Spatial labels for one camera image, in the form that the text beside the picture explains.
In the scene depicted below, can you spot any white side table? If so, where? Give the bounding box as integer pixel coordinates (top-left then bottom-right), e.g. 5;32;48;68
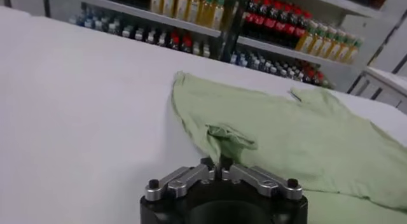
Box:
348;66;407;115

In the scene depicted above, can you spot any beverage cooler with blue bottles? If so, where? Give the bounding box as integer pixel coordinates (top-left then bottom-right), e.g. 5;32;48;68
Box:
41;0;242;62

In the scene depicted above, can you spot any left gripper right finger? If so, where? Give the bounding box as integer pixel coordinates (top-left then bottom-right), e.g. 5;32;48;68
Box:
221;155;305;201

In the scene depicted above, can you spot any light green polo shirt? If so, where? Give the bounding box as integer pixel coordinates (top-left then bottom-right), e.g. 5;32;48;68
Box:
170;71;407;224

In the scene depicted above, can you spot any beverage cooler with beige-label bottles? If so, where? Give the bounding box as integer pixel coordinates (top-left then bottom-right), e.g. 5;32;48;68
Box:
222;0;407;92

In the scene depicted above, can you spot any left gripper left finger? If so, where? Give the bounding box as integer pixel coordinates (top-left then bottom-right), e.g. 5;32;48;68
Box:
144;157;220;202

